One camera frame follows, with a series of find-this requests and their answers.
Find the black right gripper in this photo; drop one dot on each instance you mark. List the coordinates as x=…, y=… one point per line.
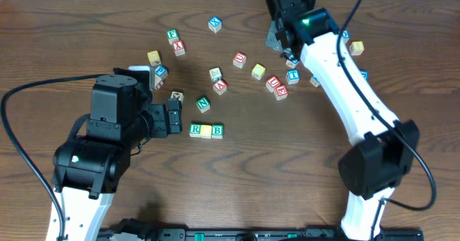
x=274, y=37

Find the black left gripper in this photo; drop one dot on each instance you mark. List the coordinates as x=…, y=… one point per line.
x=173, y=116

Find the green R block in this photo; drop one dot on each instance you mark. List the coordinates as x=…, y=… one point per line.
x=195, y=130

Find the blue T block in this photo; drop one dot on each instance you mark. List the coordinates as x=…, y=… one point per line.
x=292, y=76

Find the yellow block with O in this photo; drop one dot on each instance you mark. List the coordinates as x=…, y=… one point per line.
x=206, y=131

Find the green B block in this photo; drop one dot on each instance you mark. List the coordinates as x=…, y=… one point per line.
x=217, y=131

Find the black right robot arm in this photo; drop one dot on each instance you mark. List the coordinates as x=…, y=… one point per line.
x=377, y=160

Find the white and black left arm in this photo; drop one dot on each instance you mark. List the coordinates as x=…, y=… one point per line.
x=98, y=150

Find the beige picture block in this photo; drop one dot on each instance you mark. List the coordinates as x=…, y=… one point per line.
x=177, y=95

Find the beige block red side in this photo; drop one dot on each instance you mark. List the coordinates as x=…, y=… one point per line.
x=158, y=83

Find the blue L block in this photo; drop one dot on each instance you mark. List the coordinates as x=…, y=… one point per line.
x=292, y=62

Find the yellow block lower middle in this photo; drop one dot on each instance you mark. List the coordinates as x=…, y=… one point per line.
x=258, y=71

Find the green N block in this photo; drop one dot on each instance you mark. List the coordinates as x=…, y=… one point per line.
x=203, y=104

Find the blue P block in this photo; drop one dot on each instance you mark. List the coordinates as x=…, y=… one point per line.
x=161, y=71

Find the red U block upper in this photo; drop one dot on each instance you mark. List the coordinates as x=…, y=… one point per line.
x=239, y=60

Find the red E block lower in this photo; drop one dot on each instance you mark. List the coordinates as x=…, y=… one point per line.
x=281, y=92

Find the yellow block far left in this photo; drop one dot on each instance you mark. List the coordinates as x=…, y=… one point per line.
x=154, y=58

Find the blue 2 block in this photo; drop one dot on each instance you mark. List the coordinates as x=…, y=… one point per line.
x=314, y=81

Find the red A block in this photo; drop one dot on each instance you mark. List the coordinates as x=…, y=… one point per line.
x=220, y=86

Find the beige block with green side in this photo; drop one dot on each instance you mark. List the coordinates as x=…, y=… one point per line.
x=215, y=74

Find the blue X block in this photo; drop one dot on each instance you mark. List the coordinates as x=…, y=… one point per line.
x=215, y=24

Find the red Y block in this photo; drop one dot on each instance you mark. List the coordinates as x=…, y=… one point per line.
x=179, y=48

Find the blue D block upper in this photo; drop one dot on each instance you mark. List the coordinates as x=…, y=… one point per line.
x=345, y=36

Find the blue d block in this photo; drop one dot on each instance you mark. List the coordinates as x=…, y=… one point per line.
x=345, y=36
x=364, y=74

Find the green F block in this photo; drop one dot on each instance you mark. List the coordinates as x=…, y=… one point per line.
x=172, y=36

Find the yellow 8 block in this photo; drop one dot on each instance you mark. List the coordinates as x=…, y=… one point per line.
x=356, y=48

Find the blue D block lower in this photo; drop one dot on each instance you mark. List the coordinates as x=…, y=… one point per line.
x=364, y=74

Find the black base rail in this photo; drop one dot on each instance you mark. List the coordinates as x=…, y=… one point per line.
x=211, y=235

